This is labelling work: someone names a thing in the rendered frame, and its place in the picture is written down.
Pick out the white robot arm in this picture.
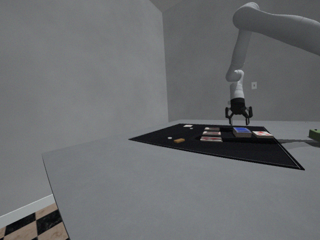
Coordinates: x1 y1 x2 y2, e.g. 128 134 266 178
225 2 320 100

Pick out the black square mat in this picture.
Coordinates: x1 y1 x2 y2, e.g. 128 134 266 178
132 124 296 166
128 130 305 170

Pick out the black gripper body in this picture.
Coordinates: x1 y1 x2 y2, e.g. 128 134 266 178
230 97 247 115

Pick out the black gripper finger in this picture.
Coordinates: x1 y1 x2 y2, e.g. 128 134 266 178
240 106 253 126
225 107 238 126

